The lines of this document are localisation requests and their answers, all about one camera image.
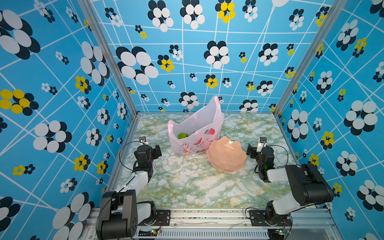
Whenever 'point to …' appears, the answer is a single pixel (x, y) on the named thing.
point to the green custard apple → (182, 136)
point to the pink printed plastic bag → (195, 135)
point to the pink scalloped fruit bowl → (225, 155)
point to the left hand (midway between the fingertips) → (150, 146)
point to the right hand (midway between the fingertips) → (259, 144)
